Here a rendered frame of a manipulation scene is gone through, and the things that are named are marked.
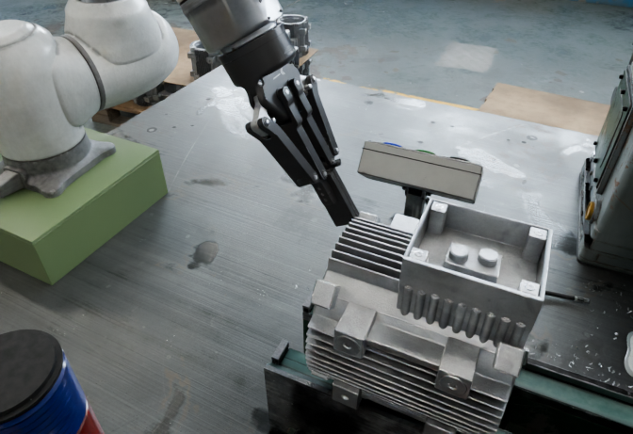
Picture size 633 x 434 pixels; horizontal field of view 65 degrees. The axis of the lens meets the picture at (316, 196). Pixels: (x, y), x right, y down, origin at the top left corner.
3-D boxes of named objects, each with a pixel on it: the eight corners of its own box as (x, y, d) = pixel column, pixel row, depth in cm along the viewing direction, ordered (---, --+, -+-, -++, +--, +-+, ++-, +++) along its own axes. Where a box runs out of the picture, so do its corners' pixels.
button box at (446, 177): (475, 204, 74) (484, 170, 74) (474, 200, 67) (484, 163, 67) (365, 178, 79) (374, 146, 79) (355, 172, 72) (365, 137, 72)
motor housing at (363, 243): (506, 340, 64) (546, 229, 53) (478, 480, 51) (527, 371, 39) (362, 291, 71) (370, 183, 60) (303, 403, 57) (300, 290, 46)
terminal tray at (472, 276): (533, 279, 52) (553, 227, 48) (521, 358, 44) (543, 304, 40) (422, 246, 56) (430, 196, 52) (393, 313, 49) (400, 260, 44)
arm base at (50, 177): (-37, 190, 93) (-51, 166, 90) (53, 133, 109) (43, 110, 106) (37, 213, 88) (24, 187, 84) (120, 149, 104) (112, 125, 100)
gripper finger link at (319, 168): (288, 84, 52) (282, 88, 51) (334, 174, 56) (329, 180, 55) (260, 95, 54) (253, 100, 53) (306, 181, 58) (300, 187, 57)
